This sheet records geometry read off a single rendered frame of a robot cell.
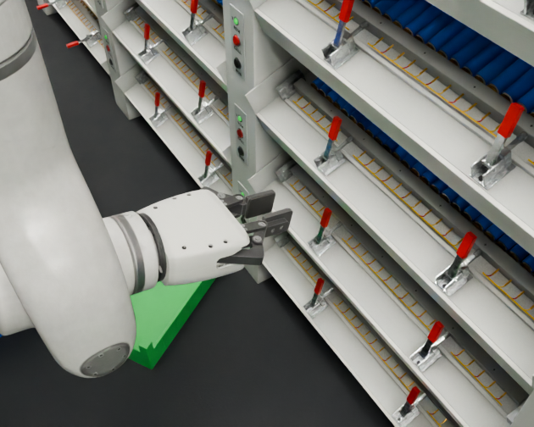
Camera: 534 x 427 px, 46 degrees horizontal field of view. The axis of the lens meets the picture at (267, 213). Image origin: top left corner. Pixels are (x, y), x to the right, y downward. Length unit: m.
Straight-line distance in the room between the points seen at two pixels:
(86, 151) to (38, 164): 1.32
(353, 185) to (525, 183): 0.31
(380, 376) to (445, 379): 0.23
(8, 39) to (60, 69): 1.72
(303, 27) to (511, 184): 0.38
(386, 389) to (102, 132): 1.09
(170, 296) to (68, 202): 0.93
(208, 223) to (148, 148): 1.11
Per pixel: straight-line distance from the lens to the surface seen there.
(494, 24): 0.64
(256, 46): 1.02
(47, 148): 0.50
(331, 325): 1.25
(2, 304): 0.61
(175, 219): 0.68
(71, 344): 0.55
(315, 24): 0.92
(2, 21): 0.44
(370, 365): 1.21
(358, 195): 0.94
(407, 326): 1.03
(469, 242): 0.80
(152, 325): 1.39
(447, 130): 0.76
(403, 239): 0.89
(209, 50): 1.24
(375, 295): 1.06
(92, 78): 2.09
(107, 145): 1.82
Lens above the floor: 1.15
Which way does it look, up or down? 47 degrees down
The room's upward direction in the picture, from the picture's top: straight up
